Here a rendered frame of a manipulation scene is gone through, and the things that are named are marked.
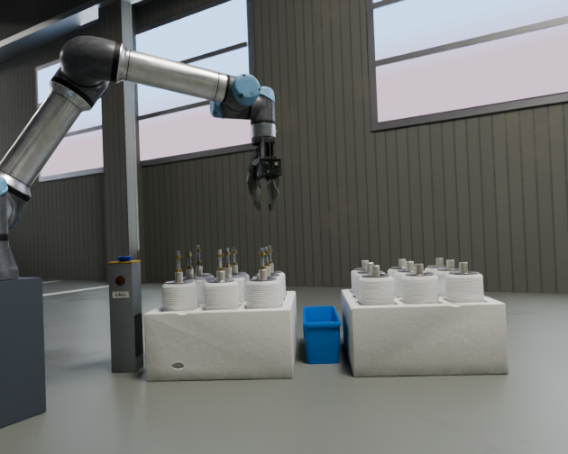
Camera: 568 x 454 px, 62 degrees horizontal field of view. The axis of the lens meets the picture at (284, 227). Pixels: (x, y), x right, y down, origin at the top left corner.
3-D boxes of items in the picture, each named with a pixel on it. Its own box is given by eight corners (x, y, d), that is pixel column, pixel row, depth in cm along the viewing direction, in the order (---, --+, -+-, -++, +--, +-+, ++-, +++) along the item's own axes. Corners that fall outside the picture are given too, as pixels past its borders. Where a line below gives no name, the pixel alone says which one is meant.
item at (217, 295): (237, 340, 136) (235, 278, 137) (242, 349, 127) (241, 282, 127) (204, 344, 134) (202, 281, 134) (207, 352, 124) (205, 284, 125)
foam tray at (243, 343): (293, 378, 121) (290, 309, 122) (145, 382, 124) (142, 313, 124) (297, 343, 160) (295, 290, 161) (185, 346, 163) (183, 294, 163)
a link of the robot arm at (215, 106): (216, 83, 129) (254, 86, 133) (207, 95, 139) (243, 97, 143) (217, 111, 129) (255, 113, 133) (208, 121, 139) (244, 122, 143)
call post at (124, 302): (135, 373, 132) (132, 262, 133) (111, 373, 133) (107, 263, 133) (144, 366, 140) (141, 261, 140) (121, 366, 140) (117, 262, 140)
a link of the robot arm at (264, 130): (247, 128, 143) (272, 129, 146) (248, 142, 143) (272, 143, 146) (254, 122, 136) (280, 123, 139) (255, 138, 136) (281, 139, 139)
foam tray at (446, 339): (508, 374, 118) (506, 303, 119) (353, 377, 121) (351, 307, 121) (460, 339, 157) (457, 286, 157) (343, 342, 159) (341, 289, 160)
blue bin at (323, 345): (343, 364, 133) (341, 322, 133) (304, 365, 134) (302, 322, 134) (335, 340, 163) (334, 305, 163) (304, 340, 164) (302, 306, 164)
